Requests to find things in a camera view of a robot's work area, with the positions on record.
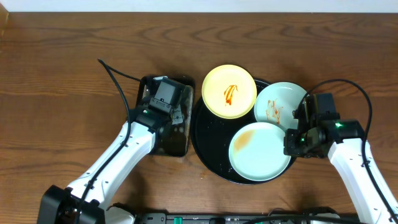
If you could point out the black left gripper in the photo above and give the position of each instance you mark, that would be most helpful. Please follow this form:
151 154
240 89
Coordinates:
176 118

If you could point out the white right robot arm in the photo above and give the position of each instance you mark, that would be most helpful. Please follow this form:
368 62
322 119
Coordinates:
341 142

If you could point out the yellow plate with ketchup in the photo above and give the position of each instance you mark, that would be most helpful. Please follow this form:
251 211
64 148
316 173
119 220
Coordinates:
229 91

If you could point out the light blue plate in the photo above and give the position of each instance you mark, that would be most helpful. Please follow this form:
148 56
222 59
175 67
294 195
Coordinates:
256 152
275 104

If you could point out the light blue plate front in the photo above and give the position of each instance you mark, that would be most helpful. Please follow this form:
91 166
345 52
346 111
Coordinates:
256 152

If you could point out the black rectangular soapy tray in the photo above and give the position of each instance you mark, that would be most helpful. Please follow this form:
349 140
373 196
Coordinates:
170 140

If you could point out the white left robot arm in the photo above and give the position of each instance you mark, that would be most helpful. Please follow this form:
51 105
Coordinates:
148 130

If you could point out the black round tray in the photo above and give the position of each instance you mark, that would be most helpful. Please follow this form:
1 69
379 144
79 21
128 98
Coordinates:
211 137

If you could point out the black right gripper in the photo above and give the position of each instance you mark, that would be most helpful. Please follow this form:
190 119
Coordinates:
291 147

